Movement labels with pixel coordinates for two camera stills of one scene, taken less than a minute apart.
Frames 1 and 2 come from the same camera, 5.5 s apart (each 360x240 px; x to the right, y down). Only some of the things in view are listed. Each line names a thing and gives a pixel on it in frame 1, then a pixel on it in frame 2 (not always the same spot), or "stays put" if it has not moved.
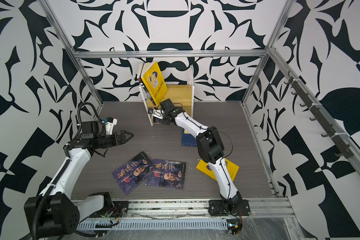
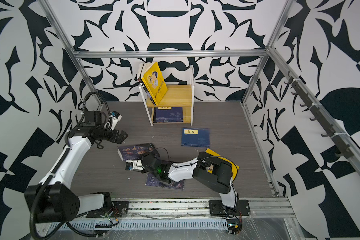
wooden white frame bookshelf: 182,94 stays put
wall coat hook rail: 339,140 stays put
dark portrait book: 132,175 -> 137,151
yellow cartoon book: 155,81 stays put
